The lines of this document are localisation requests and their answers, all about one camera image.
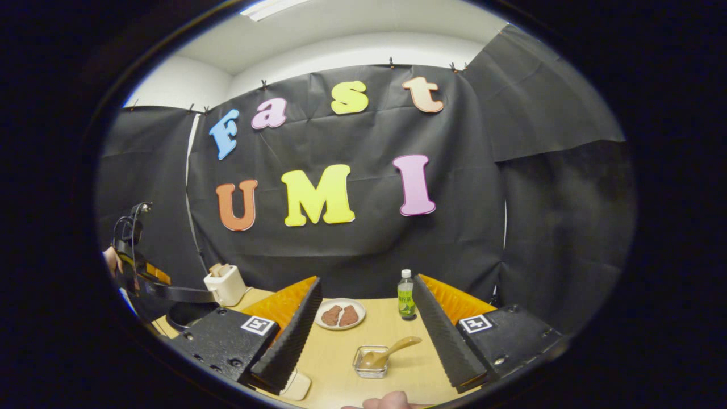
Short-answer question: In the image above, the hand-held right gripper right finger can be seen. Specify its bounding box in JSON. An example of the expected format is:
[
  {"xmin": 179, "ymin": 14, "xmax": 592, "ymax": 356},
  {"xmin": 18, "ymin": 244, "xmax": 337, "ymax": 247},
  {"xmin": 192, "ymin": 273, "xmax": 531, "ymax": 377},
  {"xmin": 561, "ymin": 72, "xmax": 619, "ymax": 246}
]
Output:
[{"xmin": 413, "ymin": 274, "xmax": 569, "ymax": 394}]

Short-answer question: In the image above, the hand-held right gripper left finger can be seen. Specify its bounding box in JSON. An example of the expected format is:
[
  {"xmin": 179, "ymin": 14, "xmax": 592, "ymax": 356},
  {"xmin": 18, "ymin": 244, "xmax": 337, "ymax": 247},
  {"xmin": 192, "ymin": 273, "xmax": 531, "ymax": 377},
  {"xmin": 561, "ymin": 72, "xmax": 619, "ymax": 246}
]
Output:
[{"xmin": 168, "ymin": 276, "xmax": 323, "ymax": 395}]

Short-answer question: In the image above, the wooden spoon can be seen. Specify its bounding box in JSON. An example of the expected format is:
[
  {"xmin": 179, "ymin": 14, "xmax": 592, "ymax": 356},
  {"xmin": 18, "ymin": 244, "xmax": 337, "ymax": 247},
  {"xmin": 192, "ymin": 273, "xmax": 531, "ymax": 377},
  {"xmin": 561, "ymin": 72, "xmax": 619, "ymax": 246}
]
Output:
[{"xmin": 361, "ymin": 336, "xmax": 423, "ymax": 370}]

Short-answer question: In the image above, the white chopstick holder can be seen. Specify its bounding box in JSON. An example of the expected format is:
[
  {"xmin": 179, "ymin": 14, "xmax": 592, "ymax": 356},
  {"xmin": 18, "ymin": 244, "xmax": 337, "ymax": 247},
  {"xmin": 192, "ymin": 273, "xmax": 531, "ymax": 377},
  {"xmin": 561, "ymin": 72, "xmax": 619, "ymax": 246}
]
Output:
[{"xmin": 203, "ymin": 264, "xmax": 248, "ymax": 308}]

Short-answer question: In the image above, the small glass rice container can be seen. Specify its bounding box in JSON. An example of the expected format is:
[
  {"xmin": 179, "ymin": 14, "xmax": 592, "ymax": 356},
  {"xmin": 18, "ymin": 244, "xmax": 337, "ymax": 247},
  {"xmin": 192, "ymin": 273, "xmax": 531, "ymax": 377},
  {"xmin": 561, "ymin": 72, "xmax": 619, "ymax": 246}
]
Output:
[{"xmin": 353, "ymin": 345, "xmax": 391, "ymax": 379}]

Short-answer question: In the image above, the cream rectangular tray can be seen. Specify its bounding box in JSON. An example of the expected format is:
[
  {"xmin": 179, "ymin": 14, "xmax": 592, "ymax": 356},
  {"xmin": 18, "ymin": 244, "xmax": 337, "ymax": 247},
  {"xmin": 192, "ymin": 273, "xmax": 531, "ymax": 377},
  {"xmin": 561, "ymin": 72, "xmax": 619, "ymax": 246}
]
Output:
[{"xmin": 281, "ymin": 368, "xmax": 312, "ymax": 401}]

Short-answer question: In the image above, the green drink bottle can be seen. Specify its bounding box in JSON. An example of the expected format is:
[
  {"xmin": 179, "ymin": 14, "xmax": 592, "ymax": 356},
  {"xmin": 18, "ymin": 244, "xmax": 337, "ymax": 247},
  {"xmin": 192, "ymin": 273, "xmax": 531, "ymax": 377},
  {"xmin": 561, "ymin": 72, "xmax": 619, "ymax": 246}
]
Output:
[{"xmin": 397, "ymin": 269, "xmax": 417, "ymax": 321}]

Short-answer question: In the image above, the round white plate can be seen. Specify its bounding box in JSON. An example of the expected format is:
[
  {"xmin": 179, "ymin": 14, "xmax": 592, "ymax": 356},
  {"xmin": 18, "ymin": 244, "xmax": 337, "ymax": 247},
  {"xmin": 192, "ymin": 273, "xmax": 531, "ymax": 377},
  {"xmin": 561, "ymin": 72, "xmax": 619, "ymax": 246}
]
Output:
[{"xmin": 315, "ymin": 298, "xmax": 367, "ymax": 331}]

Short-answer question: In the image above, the black backdrop cloth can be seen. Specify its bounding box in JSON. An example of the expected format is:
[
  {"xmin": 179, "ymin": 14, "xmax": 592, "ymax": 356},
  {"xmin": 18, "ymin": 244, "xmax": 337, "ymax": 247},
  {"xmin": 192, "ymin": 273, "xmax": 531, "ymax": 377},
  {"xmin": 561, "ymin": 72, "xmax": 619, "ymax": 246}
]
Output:
[{"xmin": 94, "ymin": 23, "xmax": 637, "ymax": 336}]

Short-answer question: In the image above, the ceiling light panel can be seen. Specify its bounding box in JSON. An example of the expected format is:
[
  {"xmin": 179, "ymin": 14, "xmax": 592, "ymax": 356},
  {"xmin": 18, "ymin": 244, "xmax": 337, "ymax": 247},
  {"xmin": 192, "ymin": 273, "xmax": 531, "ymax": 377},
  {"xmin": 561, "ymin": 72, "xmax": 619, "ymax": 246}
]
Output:
[{"xmin": 240, "ymin": 0, "xmax": 310, "ymax": 22}]

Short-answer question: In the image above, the row of black cloth clips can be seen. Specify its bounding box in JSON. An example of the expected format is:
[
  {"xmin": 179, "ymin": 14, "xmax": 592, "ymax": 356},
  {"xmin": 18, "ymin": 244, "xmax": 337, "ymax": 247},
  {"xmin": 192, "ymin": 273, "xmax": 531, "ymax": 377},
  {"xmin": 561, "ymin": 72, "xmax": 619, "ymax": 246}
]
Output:
[{"xmin": 128, "ymin": 28, "xmax": 506, "ymax": 114}]

